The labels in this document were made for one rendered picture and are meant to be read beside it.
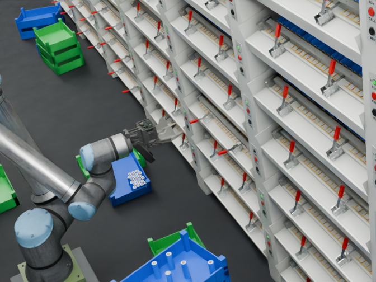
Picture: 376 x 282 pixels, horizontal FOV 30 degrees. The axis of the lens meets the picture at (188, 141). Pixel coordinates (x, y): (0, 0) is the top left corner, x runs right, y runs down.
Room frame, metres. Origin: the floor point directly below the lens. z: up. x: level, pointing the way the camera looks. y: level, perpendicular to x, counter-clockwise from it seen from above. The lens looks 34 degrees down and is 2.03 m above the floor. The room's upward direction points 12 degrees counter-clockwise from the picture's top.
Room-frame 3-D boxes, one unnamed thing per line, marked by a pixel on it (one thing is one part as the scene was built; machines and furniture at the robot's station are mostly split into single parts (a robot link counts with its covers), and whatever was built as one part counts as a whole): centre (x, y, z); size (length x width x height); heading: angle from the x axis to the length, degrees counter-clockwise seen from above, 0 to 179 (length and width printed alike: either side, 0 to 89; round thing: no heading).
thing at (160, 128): (2.24, 0.08, 0.63); 0.09 x 0.03 x 0.06; 122
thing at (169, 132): (2.17, 0.06, 0.63); 0.09 x 0.03 x 0.06; 92
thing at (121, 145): (2.16, 0.25, 0.63); 0.10 x 0.05 x 0.09; 17
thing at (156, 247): (2.13, 0.12, 0.04); 0.30 x 0.20 x 0.08; 14
